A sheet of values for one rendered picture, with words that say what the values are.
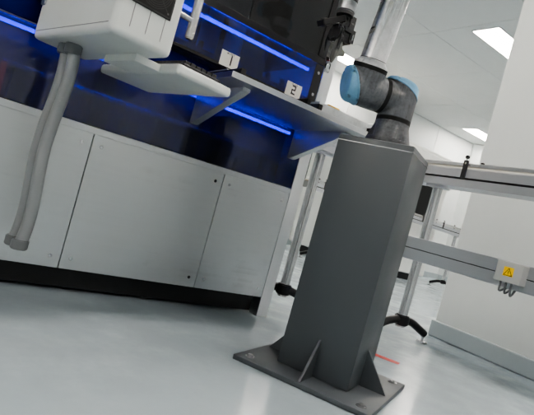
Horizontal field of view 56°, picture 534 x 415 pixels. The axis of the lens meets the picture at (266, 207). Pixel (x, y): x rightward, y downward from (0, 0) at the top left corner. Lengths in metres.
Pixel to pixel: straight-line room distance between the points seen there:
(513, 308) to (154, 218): 2.02
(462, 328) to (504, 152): 1.07
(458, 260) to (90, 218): 1.68
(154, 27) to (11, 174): 0.74
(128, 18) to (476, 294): 2.50
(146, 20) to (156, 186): 0.78
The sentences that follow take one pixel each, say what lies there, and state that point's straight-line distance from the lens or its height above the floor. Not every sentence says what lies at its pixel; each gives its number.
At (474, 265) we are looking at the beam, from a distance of 2.54.
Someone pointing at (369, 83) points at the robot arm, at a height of 0.96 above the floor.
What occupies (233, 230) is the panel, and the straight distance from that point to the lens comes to 2.15.
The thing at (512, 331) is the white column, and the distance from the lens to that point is 3.09.
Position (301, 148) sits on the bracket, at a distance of 2.19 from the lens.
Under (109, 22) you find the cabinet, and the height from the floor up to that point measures 0.82.
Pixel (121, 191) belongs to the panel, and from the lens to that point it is 1.92.
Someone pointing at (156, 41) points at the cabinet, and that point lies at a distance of 1.39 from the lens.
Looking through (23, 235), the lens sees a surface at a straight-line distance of 1.61.
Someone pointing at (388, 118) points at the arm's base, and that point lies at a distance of 1.70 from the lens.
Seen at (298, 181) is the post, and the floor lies 0.64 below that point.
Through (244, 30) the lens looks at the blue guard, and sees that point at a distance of 2.15.
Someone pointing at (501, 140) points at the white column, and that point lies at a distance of 3.35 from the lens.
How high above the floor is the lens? 0.49
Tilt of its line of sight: level
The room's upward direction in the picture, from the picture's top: 15 degrees clockwise
